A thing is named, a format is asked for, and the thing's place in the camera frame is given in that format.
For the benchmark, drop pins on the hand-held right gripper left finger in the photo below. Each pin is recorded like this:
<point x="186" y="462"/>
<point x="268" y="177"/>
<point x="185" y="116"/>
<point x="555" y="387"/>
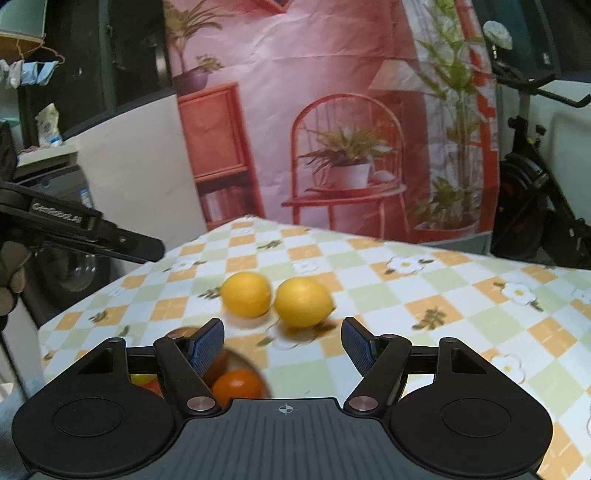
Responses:
<point x="207" y="346"/>

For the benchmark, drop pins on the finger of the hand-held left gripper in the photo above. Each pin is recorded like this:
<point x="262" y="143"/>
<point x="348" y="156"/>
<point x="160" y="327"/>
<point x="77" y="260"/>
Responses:
<point x="134" y="247"/>

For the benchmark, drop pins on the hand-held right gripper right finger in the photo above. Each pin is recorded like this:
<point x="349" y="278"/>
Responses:
<point x="358" y="346"/>

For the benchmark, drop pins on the small orange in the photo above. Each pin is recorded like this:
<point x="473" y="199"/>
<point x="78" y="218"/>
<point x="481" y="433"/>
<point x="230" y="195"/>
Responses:
<point x="238" y="387"/>

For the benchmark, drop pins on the cream plate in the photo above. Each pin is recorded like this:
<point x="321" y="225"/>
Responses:
<point x="261" y="374"/>

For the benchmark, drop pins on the yellow lemon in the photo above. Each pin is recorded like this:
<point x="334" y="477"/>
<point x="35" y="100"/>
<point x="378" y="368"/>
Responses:
<point x="246" y="294"/>
<point x="303" y="302"/>

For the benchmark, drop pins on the person's left hand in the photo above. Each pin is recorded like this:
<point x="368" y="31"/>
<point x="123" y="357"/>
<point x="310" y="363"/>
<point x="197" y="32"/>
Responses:
<point x="11" y="272"/>

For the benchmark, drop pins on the white counter slab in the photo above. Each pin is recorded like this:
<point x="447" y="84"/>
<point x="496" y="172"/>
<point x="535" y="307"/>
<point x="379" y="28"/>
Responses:
<point x="46" y="159"/>

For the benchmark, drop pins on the grey washing machine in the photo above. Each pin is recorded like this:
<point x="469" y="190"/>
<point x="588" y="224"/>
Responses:
<point x="69" y="281"/>

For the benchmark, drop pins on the checkered flower tablecloth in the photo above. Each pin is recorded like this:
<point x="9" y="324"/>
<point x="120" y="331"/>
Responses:
<point x="415" y="286"/>

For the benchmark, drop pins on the white detergent bag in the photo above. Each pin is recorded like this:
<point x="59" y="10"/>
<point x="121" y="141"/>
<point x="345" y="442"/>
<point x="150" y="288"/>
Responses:
<point x="48" y="124"/>

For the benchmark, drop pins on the clothes hanger with cloths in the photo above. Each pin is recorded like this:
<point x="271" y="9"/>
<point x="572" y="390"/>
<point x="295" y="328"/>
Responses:
<point x="32" y="71"/>

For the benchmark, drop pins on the dark window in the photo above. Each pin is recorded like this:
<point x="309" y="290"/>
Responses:
<point x="115" y="46"/>

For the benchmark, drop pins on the pink printed backdrop cloth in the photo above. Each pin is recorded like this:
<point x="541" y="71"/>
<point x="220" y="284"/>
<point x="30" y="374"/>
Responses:
<point x="286" y="92"/>

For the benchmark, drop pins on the black exercise bike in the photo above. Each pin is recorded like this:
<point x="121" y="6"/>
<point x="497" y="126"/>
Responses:
<point x="526" y="207"/>

